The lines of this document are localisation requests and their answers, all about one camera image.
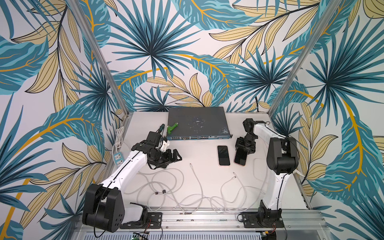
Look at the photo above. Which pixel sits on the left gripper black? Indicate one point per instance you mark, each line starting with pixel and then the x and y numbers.
pixel 167 156

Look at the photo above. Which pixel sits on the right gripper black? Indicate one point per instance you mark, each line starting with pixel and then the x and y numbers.
pixel 245 144

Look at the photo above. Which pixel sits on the phone with pink case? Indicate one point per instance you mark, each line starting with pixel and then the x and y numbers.
pixel 241 160

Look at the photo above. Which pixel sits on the phone with white case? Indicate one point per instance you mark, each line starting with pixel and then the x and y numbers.
pixel 223 156

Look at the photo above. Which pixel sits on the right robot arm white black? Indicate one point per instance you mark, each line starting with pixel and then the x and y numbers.
pixel 282 159

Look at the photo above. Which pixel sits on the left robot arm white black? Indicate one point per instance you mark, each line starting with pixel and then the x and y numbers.
pixel 104 207

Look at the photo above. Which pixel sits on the green plastic hammer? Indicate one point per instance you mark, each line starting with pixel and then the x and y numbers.
pixel 171 128

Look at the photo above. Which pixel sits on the light blue power strip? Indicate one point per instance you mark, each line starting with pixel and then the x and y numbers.
pixel 119 159

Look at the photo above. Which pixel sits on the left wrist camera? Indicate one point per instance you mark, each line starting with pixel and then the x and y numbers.
pixel 164 145

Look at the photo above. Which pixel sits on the grey network switch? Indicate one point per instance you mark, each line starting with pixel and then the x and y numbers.
pixel 198 123

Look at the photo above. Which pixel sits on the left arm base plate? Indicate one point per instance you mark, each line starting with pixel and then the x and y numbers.
pixel 148 221

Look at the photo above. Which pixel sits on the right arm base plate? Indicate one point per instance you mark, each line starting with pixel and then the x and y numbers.
pixel 262 220

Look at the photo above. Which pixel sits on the aluminium front rail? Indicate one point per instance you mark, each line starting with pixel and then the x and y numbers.
pixel 208 225

